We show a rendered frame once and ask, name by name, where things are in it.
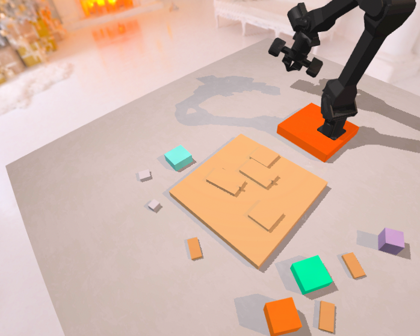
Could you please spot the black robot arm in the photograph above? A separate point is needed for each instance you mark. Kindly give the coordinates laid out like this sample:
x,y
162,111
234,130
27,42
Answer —
x,y
381,18

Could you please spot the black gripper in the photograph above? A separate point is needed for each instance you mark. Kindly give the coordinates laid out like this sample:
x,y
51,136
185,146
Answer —
x,y
294,54

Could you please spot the purple cube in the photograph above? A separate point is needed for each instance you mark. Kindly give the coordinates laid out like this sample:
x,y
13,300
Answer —
x,y
391,241

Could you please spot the green square block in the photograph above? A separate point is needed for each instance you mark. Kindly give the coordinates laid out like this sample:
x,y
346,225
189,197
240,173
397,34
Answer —
x,y
310,274

